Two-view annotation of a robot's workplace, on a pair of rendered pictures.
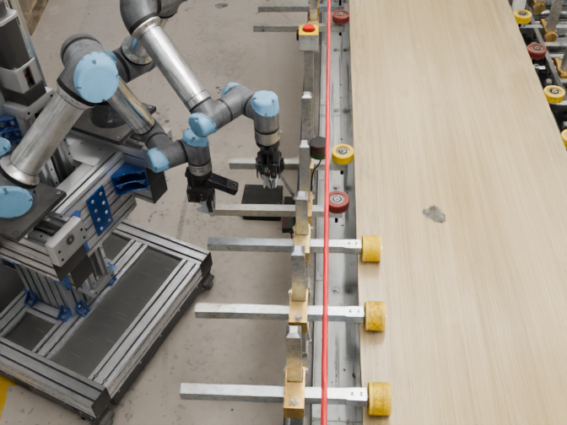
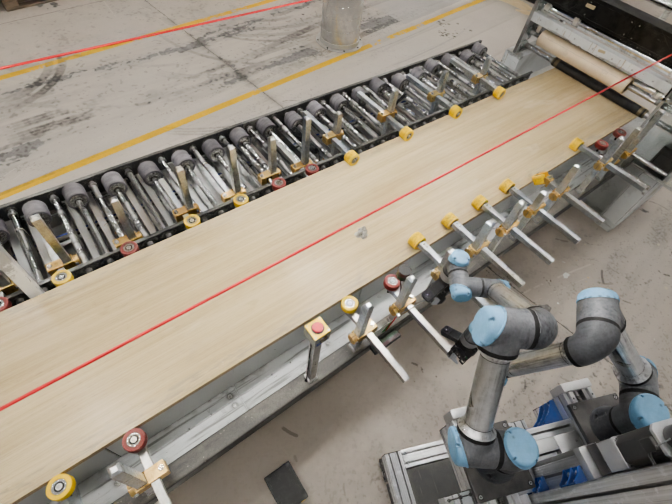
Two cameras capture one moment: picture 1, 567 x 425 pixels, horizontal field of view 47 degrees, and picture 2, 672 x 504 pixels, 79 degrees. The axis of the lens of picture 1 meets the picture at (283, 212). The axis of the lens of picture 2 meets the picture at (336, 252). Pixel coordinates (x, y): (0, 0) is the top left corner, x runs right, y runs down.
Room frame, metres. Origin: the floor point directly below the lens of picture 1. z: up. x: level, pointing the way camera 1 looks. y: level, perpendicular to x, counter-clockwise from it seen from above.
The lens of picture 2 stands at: (2.61, 0.31, 2.56)
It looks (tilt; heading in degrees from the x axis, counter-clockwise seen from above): 54 degrees down; 220
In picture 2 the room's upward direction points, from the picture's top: 10 degrees clockwise
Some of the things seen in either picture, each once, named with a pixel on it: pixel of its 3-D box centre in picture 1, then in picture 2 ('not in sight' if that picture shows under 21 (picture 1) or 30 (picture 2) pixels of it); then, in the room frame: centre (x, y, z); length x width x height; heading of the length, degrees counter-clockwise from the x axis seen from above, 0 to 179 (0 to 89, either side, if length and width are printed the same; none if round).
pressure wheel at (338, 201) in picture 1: (337, 209); (390, 286); (1.57, -0.18, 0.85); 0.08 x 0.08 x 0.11
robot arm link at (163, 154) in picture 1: (164, 153); not in sight; (1.58, 0.36, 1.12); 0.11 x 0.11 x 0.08; 26
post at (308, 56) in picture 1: (309, 97); (312, 359); (2.13, -0.12, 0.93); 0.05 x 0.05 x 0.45; 85
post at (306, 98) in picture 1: (307, 147); (360, 330); (1.87, -0.10, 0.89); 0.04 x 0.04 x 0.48; 85
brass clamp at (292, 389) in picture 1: (294, 388); (506, 227); (0.85, -0.01, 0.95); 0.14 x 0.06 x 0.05; 175
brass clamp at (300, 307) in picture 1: (299, 308); (476, 247); (1.10, -0.03, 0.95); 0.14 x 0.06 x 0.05; 175
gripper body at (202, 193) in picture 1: (201, 183); (464, 348); (1.61, 0.27, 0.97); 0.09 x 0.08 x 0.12; 85
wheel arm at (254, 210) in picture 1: (278, 211); (416, 316); (1.59, 0.02, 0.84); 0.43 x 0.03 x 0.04; 85
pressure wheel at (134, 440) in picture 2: (340, 24); (137, 442); (2.82, -0.31, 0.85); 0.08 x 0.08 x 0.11
